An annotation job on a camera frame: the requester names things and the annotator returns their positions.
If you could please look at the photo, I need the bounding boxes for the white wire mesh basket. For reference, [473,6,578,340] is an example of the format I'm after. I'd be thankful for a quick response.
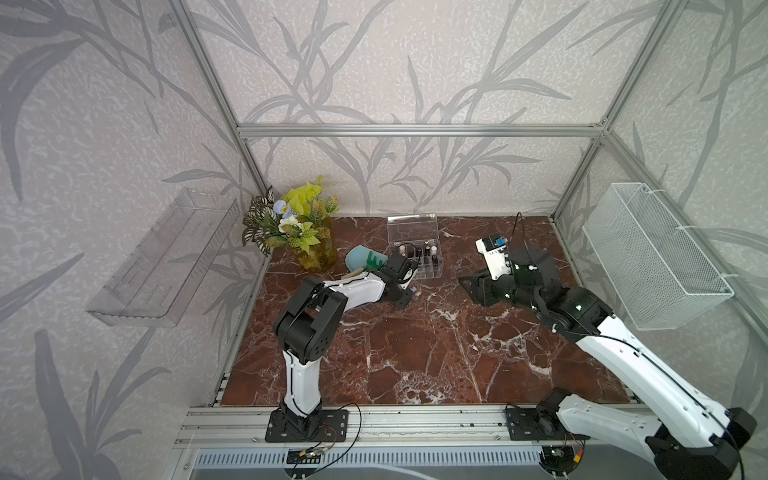
[583,182,734,331]

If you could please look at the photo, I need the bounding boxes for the right electronics board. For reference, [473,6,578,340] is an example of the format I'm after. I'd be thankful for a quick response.
[538,446,583,479]

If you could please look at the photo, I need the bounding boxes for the clear acrylic lipstick organizer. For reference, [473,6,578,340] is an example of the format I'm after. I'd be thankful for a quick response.
[387,214,444,280]

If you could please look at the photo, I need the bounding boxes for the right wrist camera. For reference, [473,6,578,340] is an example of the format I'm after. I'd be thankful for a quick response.
[476,233,511,280]

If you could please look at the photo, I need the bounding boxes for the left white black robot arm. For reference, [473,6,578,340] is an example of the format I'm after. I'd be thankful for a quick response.
[274,253,420,432]

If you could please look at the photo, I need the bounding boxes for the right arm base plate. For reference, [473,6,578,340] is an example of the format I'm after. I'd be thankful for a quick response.
[504,388,589,441]

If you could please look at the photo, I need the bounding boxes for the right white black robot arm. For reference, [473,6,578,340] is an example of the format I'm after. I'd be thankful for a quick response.
[459,235,757,479]

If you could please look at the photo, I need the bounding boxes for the green toy rake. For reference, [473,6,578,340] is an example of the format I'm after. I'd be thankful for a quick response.
[366,251,388,270]

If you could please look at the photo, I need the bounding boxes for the teal toy shovel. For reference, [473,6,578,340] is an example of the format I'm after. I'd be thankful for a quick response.
[345,245,374,272]

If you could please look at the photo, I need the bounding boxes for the aluminium front rail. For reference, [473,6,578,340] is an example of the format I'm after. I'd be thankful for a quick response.
[173,404,659,449]

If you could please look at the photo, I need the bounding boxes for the clear plastic wall shelf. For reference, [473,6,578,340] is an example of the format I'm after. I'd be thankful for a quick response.
[86,188,240,328]

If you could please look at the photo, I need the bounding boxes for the left electronics board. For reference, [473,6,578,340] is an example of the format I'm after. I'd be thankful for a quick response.
[285,449,324,467]

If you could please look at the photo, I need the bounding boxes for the artificial flowers in yellow vase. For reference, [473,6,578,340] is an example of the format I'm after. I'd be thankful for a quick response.
[241,176,339,273]

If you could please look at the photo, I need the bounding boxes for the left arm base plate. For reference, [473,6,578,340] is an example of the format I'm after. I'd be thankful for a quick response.
[265,409,349,443]

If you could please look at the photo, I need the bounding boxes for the electronics board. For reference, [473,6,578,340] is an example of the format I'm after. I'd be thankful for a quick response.
[538,446,583,479]
[285,449,324,467]

